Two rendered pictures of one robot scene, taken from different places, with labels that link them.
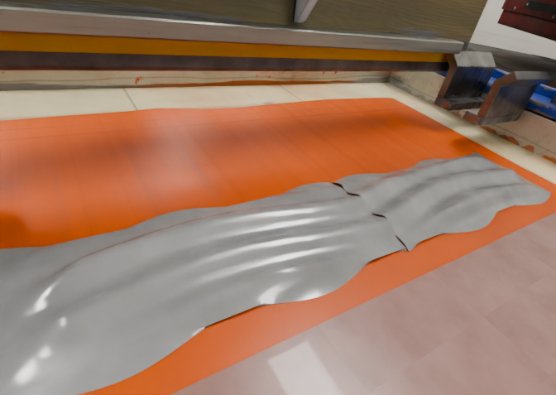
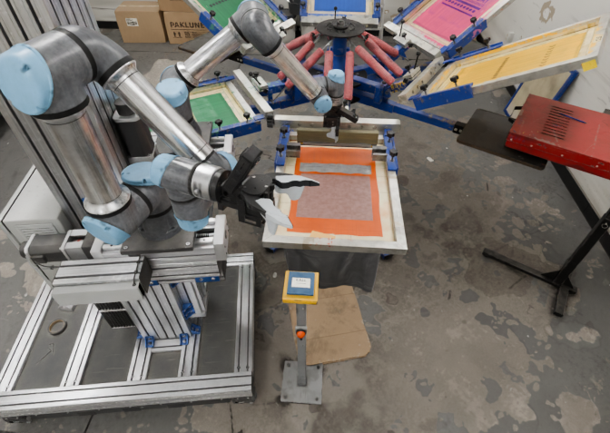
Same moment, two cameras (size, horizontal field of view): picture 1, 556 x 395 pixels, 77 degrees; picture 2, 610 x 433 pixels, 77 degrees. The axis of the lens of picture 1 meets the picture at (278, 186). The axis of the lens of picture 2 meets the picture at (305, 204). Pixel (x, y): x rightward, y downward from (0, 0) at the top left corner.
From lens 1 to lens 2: 1.81 m
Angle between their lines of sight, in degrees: 34
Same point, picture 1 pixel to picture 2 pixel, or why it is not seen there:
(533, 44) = not seen: outside the picture
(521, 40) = not seen: outside the picture
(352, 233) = (329, 169)
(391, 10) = (352, 140)
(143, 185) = (313, 159)
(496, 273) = (342, 177)
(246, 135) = (330, 154)
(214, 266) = (314, 167)
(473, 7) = (374, 139)
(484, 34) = not seen: outside the picture
